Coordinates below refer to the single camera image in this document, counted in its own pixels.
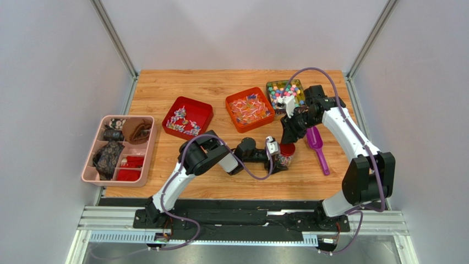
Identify red jar lid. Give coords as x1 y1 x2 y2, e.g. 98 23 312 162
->
280 143 296 156

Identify purple plastic scoop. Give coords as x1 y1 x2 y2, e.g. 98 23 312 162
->
306 126 330 175

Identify red tray of swirl lollipops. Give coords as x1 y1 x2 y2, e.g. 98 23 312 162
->
162 96 214 140

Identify clear plastic jar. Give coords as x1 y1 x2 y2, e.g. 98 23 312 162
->
276 152 295 169

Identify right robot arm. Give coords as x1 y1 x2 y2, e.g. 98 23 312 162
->
277 85 396 218

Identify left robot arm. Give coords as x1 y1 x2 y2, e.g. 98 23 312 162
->
145 130 288 225

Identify clear tray of colourful candies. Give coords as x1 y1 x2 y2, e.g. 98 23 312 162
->
266 79 306 115

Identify orange tray of lollipops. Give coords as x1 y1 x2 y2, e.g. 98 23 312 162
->
225 87 275 133

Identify pink organizer basket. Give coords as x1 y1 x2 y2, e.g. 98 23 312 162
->
81 115 157 188

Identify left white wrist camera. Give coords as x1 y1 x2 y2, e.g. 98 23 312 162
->
265 136 280 156

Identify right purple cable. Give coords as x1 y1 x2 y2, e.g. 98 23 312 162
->
280 67 388 255

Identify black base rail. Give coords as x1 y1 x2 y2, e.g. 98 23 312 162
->
133 199 351 242

